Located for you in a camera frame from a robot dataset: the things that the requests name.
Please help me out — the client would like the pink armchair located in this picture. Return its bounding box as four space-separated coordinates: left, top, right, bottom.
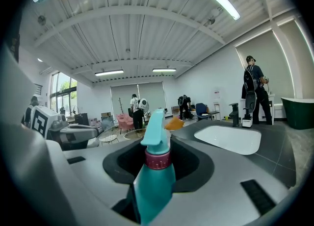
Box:
116 113 134 134

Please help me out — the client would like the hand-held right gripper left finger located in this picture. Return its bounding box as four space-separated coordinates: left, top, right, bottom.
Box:
63 139 147 225

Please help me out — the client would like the white sink basin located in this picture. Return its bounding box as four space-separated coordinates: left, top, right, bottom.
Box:
193 125 262 156

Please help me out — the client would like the small camera on white base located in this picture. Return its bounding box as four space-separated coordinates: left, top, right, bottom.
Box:
242 108 254 129

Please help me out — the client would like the glass window wall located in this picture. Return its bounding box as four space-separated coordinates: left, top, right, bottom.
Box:
50 72 78 118

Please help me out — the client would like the blue chair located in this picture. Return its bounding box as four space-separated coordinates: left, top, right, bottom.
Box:
195 102 220 122

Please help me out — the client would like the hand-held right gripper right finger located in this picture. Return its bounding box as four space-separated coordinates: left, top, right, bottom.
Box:
151 135 290 226

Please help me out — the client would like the dark green bathtub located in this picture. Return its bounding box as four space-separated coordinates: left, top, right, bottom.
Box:
281 97 314 130

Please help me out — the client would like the black faucet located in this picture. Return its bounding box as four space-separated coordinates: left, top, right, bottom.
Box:
229 102 240 127

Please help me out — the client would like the black stone table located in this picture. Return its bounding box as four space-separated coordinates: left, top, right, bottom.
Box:
169 119 297 188

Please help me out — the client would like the grey roller blind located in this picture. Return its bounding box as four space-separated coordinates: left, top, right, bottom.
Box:
235 30 295 104

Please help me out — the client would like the orange cushion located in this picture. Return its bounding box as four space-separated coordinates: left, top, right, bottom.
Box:
164 116 184 130

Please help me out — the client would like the teal spray bottle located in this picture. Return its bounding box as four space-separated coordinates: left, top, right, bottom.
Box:
132 108 177 226

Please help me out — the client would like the round beige drum table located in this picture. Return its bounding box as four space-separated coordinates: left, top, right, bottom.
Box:
123 129 147 140

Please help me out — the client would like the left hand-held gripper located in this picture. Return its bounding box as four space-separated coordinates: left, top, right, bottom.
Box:
30 105 104 151

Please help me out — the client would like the wire frame chair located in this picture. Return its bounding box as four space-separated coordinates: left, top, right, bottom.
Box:
97 126 120 147

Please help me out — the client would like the white vanity cabinet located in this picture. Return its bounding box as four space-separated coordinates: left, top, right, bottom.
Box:
239 94 276 123

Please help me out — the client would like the black oval pack unit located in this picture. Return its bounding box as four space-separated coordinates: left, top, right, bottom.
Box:
245 90 257 118

